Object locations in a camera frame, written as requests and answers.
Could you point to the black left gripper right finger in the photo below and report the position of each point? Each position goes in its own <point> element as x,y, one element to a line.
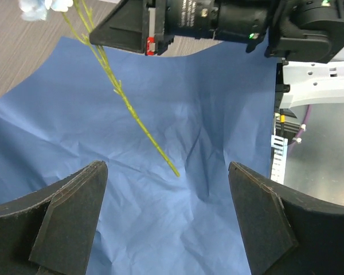
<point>285,231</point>

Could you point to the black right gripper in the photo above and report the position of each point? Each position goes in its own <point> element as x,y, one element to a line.
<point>135,26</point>

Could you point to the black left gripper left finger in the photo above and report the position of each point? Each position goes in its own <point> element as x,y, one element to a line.
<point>51,231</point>

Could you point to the artificial flower bunch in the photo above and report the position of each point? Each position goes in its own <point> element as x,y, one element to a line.
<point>39,10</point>

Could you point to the blue wrapping paper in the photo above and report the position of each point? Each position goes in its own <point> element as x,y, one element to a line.
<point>205,110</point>

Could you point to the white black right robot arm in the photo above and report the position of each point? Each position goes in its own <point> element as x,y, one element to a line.
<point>308,37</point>

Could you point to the white slotted cable duct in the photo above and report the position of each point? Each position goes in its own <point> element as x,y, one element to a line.
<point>279,157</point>

